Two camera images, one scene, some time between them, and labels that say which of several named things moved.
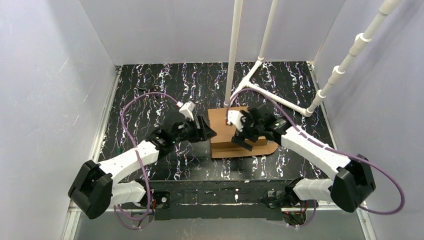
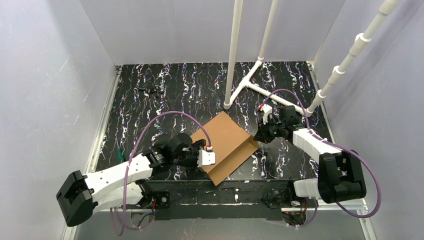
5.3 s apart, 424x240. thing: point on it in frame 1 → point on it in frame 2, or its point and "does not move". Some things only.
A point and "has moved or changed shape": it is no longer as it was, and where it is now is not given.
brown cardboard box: (221, 134) has moved or changed shape
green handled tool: (119, 150) does not move
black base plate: (215, 200) does not move
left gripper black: (199, 128) → (194, 157)
